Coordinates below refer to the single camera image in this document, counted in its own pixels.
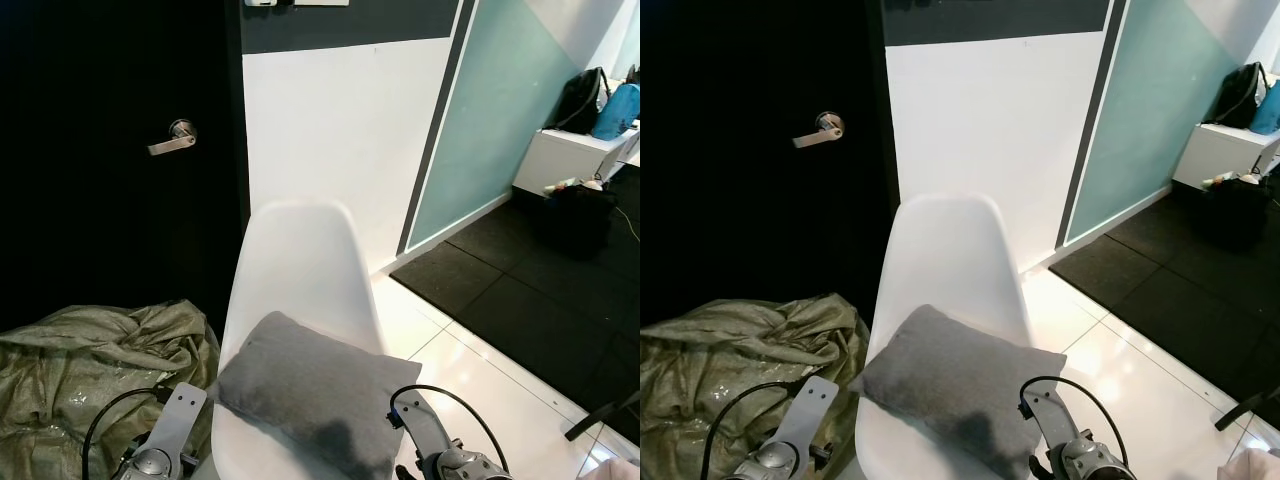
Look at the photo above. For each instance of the black fabric bin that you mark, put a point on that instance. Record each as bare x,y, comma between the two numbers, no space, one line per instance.
578,220
1235,212

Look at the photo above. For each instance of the olive green crumpled tarp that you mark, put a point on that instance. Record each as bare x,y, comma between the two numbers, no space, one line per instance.
70,380
720,380

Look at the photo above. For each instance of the black slanted bar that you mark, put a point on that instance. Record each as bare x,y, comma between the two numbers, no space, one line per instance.
600,418
1245,410

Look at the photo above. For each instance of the grey fabric cushion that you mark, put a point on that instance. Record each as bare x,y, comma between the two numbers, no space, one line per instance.
960,380
310,385

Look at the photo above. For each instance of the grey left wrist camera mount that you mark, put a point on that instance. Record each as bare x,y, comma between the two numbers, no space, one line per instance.
184,410
812,405

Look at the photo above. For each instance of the black rubber floor mat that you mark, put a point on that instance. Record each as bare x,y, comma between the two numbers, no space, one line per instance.
1180,290
520,300

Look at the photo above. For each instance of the black door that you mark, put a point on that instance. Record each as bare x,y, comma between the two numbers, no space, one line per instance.
740,230
100,230

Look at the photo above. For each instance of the white plastic shell chair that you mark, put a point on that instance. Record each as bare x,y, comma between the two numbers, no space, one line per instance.
300,260
950,255

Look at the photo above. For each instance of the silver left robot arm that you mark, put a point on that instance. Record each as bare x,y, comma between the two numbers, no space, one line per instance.
775,464
152,466

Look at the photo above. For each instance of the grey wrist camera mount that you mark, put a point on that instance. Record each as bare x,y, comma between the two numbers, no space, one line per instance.
184,410
812,405
420,425
1050,420

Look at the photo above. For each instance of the black backpack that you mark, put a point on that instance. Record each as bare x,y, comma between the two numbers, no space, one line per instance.
578,100
1238,95

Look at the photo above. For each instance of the blue bag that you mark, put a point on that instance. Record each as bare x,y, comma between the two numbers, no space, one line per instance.
618,112
1268,108

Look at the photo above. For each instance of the white wall plate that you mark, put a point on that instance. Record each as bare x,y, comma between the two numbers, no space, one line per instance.
320,2

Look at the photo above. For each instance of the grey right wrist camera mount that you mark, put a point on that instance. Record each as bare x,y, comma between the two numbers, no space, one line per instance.
420,425
1050,420

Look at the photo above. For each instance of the white low cabinet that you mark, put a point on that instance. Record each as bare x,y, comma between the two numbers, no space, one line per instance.
560,160
1215,155

